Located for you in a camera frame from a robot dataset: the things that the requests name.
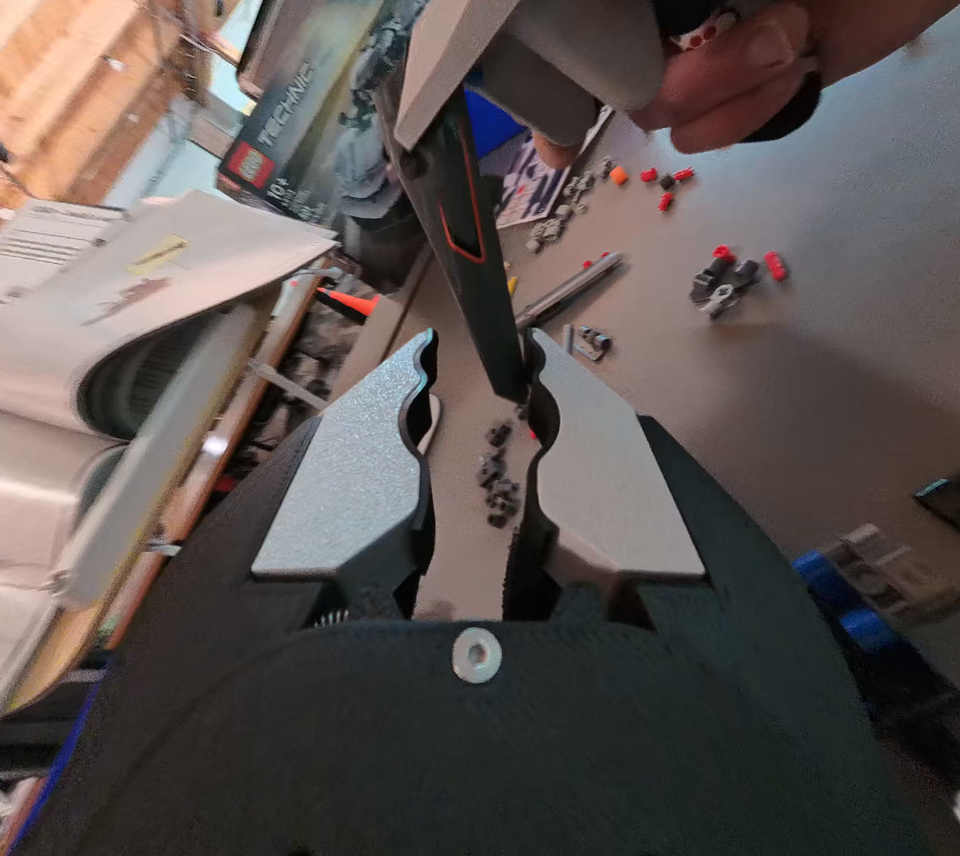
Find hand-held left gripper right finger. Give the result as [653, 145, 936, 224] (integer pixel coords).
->
[502, 327, 711, 620]

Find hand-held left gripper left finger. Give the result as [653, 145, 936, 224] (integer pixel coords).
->
[251, 328, 440, 621]

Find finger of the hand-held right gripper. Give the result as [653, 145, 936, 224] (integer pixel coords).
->
[393, 0, 595, 153]

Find black lego panel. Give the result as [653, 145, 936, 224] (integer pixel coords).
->
[396, 87, 532, 405]

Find small black lego pins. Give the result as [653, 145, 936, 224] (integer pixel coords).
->
[478, 421, 524, 528]

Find scattered red lego pins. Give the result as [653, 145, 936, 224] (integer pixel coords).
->
[639, 166, 696, 213]

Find lego set box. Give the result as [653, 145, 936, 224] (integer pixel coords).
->
[217, 0, 432, 290]

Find cluster of grey lego connectors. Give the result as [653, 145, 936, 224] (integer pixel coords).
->
[525, 154, 618, 254]

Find dark grey lego tube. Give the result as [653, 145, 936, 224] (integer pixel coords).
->
[513, 251, 625, 333]

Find black and red lego pieces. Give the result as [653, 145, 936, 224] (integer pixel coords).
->
[688, 244, 790, 322]

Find grey and blue lego assembly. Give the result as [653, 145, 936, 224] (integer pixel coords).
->
[793, 522, 960, 656]

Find blue storage bin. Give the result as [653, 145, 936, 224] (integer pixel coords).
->
[463, 89, 528, 161]

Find sticker sheet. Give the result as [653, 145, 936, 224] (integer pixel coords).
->
[495, 113, 612, 230]

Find dark hard case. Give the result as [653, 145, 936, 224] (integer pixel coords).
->
[236, 0, 336, 101]

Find orange traffic cone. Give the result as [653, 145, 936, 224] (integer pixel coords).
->
[315, 286, 381, 326]

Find white book stand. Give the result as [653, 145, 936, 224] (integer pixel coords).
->
[0, 256, 335, 714]

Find open instruction booklet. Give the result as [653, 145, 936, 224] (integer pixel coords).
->
[0, 190, 340, 572]

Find white printed sign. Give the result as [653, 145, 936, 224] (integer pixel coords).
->
[0, 199, 127, 305]

